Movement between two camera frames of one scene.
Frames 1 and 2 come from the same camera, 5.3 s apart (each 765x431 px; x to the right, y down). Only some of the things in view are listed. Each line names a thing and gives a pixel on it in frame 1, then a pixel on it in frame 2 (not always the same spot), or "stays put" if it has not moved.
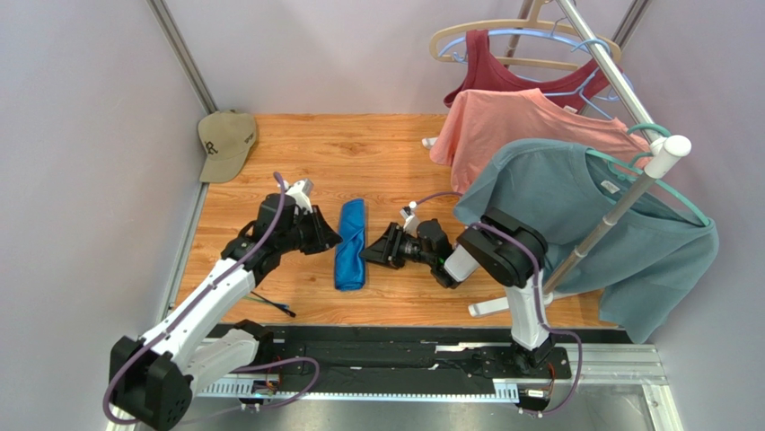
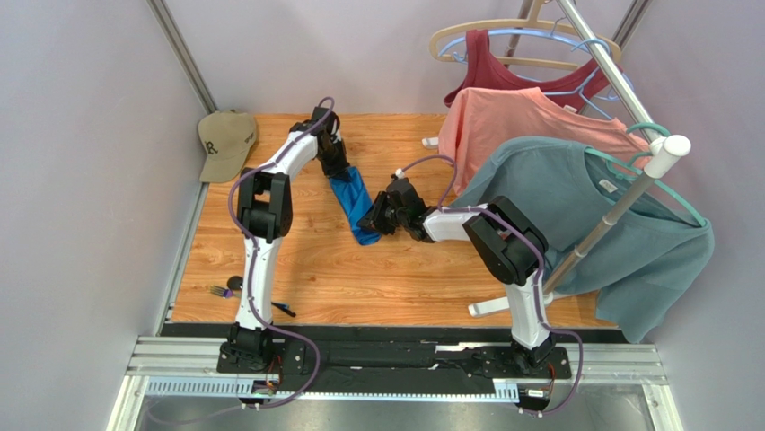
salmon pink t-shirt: (479, 123) stays put
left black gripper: (324, 236) to (342, 165)
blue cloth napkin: (349, 268) to (353, 197)
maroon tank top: (482, 73) stays put
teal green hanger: (623, 169) stays put
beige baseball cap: (225, 136) stays put
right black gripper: (394, 247) to (383, 211)
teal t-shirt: (640, 268) stays put
